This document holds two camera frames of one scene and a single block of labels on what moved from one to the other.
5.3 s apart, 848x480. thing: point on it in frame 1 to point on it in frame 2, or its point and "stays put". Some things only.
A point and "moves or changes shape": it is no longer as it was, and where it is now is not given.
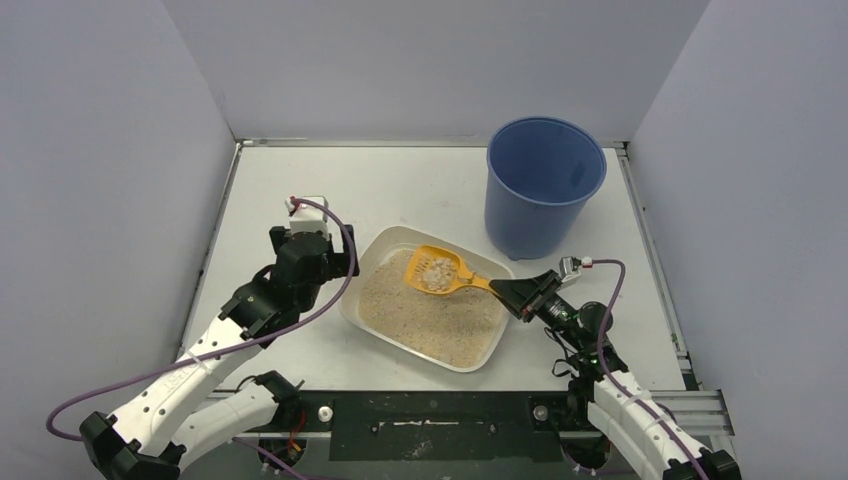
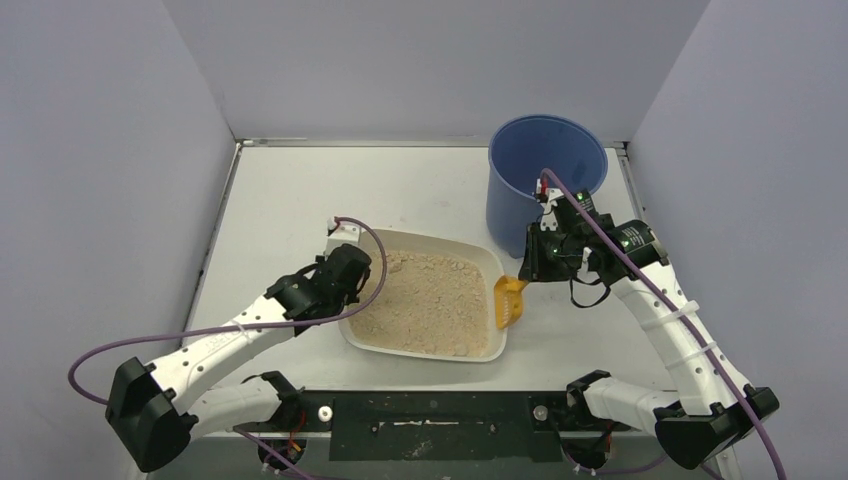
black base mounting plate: (447, 426) stays put
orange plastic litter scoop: (439, 271) moves or changes shape
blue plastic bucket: (540, 172) stays put
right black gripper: (530, 300) to (536, 258)
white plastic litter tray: (464, 328) moves or changes shape
